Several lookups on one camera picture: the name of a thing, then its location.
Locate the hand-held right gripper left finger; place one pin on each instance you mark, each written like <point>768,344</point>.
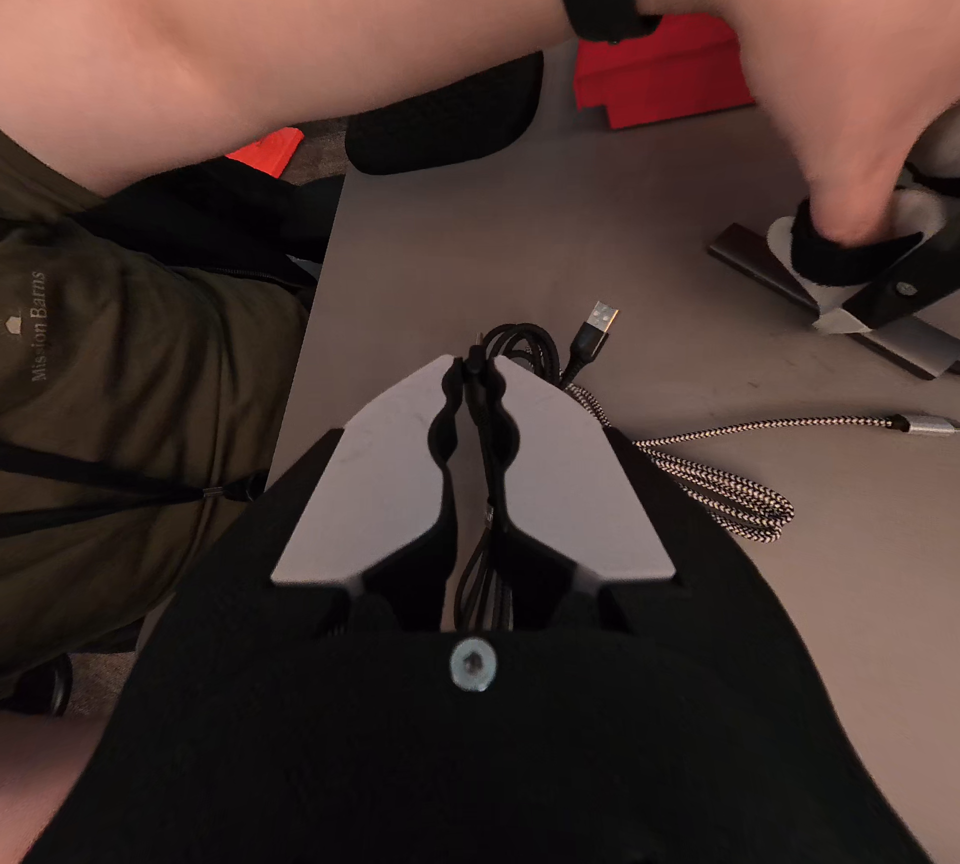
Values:
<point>360,504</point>

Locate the red plastic bin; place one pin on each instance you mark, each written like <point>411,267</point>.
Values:
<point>660,76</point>

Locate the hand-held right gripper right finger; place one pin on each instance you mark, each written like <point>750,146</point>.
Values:
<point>585,504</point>

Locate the person's bare leg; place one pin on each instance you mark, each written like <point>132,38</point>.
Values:
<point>30,789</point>

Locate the person's left hand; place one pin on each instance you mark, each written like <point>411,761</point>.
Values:
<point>825,54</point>

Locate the person's olive shirt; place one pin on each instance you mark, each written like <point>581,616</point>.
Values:
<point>112,369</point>

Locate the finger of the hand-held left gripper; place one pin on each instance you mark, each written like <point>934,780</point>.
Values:
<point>840,324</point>

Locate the orange traffic cone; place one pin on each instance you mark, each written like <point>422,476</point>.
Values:
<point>266,151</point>

